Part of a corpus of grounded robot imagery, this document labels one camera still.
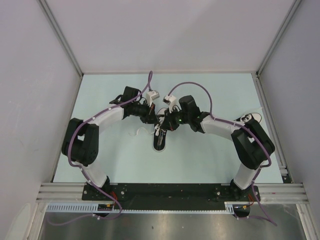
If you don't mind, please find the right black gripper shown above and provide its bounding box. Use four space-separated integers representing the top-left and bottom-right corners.
160 106 191 132

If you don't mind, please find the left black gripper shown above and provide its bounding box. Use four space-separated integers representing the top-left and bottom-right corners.
131 100 159 125

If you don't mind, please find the black canvas sneaker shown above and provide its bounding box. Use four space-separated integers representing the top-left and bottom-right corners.
235 112 262 123
153 108 167 152

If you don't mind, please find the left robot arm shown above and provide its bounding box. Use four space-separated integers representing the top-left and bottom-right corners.
61 86 160 200

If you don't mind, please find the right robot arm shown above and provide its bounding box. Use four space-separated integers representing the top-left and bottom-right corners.
154 95 275 201

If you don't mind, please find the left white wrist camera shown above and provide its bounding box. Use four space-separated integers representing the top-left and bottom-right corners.
145 90 160 107

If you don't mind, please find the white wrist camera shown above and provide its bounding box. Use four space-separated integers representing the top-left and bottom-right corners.
162 95 178 113
145 90 160 107

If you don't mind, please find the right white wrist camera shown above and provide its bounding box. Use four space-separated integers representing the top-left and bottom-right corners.
162 95 178 113

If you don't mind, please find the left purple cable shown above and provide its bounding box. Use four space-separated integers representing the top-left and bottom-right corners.
47 70 154 227

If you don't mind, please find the purple cable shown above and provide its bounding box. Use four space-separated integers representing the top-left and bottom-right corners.
47 70 154 227
166 81 278 227

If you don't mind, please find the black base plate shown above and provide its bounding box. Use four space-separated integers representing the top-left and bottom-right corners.
82 183 260 202

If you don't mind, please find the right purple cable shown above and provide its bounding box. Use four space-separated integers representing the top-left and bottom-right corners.
166 81 278 227

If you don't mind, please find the white slotted cable duct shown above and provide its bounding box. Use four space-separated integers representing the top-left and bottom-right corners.
46 201 237 215

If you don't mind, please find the aluminium frame rail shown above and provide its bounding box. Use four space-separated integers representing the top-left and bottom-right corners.
36 182 309 204

